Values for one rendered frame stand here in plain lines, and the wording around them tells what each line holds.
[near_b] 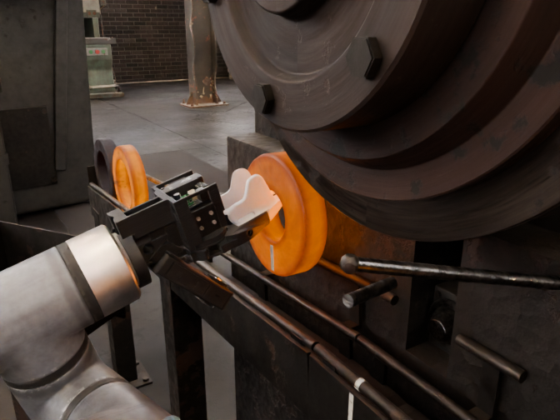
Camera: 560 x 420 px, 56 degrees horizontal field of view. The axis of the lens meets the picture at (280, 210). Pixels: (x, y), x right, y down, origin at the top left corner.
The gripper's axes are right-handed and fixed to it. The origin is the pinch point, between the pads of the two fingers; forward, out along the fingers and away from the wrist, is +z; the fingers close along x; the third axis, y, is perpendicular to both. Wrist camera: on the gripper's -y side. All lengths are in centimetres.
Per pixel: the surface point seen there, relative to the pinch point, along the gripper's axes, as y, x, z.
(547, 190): 11.5, -36.3, -0.5
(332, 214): -3.9, -2.9, 5.3
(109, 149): -8, 83, -3
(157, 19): -49, 980, 330
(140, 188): -13, 61, -4
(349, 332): -14.5, -11.0, -1.1
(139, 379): -80, 87, -21
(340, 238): -6.5, -4.6, 4.5
